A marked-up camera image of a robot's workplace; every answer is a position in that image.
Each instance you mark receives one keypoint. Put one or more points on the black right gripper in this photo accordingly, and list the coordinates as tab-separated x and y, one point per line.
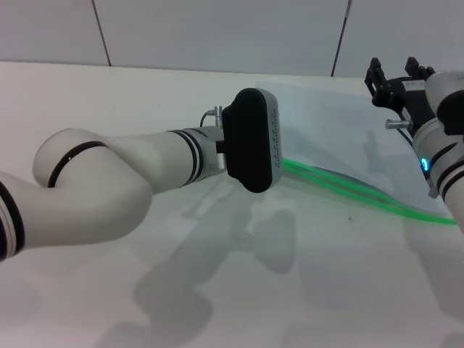
409	98

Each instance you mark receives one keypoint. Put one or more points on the clear green-zip document bag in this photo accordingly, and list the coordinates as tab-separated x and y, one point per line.
344	145

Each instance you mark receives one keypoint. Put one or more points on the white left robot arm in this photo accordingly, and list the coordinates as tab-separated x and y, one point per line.
108	188

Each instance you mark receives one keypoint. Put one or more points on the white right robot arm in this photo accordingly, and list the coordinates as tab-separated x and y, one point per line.
446	166

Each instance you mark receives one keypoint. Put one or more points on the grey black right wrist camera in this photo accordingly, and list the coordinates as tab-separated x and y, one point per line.
444	98

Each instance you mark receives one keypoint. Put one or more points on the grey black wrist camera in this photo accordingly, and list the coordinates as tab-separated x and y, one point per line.
444	98
250	141

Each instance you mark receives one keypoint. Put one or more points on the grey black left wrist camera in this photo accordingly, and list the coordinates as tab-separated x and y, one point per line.
250	141

